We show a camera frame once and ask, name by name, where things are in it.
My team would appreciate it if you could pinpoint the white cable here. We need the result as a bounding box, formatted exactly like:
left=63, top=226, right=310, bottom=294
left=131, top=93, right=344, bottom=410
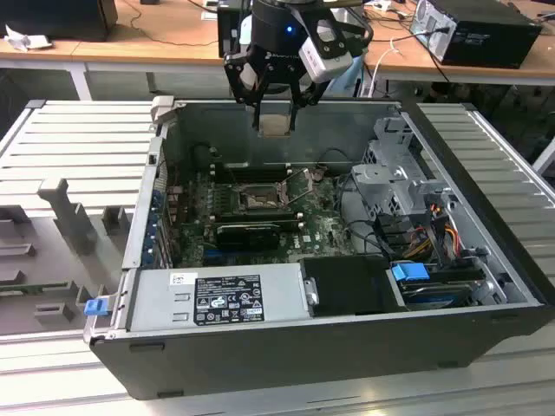
left=369, top=37, right=401, bottom=99

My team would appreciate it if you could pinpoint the green RAM stick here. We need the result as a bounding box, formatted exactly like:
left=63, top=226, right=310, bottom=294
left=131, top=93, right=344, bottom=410
left=0, top=281, right=71, bottom=296

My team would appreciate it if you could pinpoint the grey parts rack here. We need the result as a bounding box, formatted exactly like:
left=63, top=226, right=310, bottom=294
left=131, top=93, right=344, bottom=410
left=0, top=176, right=136, bottom=335

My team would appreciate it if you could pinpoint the small black upright box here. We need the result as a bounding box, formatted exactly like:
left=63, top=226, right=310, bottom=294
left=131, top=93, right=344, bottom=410
left=216, top=0, right=244, bottom=60

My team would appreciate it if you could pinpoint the silver square CPU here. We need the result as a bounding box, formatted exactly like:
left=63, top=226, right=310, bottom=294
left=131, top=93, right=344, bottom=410
left=259, top=113, right=291, bottom=138

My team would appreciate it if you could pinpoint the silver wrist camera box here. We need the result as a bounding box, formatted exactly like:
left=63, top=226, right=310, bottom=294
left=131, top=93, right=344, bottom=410
left=298, top=19, right=353, bottom=84

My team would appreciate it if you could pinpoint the white-clipped RAM slot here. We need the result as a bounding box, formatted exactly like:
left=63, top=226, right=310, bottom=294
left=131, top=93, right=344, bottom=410
left=212, top=170, right=291, bottom=179
left=211, top=213, right=303, bottom=226
left=211, top=161, right=291, bottom=169

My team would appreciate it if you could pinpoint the large black computer box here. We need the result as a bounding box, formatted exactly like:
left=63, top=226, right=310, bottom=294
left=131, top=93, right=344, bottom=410
left=0, top=0, right=119, bottom=43

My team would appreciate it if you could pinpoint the grey plastic case latch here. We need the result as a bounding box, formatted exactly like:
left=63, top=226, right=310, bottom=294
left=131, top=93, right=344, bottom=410
left=150, top=95, right=177, bottom=127

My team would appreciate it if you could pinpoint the coloured power wire bundle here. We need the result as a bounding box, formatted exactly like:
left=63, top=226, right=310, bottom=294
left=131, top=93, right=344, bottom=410
left=405, top=203, right=463, bottom=261

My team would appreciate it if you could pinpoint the black data cable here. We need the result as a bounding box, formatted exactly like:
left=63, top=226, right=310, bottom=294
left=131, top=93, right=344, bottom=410
left=336, top=172, right=391, bottom=261

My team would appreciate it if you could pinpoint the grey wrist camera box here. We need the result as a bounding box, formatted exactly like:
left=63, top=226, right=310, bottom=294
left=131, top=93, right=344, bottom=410
left=238, top=15, right=261, bottom=90

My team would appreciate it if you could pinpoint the black open PC case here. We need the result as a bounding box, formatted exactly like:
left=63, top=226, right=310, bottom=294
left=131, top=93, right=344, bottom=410
left=82, top=97, right=555, bottom=402

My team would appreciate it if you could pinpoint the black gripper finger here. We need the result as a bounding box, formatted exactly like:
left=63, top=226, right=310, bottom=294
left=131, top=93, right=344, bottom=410
left=286, top=73, right=331, bottom=132
left=223, top=50, right=266, bottom=131

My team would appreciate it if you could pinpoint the metal socket cover frame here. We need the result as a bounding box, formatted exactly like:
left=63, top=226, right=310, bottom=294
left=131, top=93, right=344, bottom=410
left=277, top=166, right=317, bottom=210

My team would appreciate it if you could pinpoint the blue disk carrier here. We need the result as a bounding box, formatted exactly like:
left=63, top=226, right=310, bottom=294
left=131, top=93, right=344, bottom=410
left=389, top=262, right=486, bottom=304

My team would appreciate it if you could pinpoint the green motherboard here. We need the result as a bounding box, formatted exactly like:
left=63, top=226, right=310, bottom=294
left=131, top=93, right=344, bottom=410
left=173, top=166, right=356, bottom=270

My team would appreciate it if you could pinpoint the black desktop computer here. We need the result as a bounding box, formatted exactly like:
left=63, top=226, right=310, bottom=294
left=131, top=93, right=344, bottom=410
left=409, top=0, right=544, bottom=69

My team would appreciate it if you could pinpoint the silver metal drive cage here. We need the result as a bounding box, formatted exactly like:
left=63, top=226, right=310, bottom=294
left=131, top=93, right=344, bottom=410
left=350, top=114, right=452, bottom=218

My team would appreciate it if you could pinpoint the silver hard disk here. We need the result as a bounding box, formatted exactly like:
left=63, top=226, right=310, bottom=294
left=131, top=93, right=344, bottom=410
left=401, top=281, right=473, bottom=309

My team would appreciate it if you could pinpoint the black graphics card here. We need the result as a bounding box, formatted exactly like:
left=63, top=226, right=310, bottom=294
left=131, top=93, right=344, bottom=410
left=215, top=223, right=282, bottom=253

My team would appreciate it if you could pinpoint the black camera cable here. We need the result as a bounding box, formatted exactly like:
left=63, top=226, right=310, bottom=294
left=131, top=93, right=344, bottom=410
left=333, top=16, right=375, bottom=60

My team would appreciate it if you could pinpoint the grey power supply unit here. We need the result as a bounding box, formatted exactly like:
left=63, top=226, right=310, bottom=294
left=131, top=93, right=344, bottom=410
left=127, top=262, right=311, bottom=333

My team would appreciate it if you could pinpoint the CPU socket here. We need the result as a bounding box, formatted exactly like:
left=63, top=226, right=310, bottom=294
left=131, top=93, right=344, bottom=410
left=233, top=184, right=283, bottom=213

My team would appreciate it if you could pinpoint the thin black cable loop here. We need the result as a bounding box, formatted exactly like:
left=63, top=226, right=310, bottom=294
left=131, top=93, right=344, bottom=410
left=318, top=147, right=353, bottom=174

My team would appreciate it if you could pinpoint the crumpled white paper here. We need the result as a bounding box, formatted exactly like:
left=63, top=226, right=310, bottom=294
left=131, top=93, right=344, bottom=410
left=3, top=23, right=54, bottom=52

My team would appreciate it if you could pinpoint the black-clipped RAM slot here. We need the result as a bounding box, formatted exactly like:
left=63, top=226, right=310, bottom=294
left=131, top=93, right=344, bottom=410
left=212, top=166, right=291, bottom=173
left=212, top=174, right=291, bottom=184
left=210, top=206, right=300, bottom=217

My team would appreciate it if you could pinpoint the wooden desk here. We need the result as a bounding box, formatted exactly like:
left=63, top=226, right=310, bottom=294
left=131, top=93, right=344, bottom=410
left=362, top=0, right=555, bottom=105
left=0, top=0, right=238, bottom=103

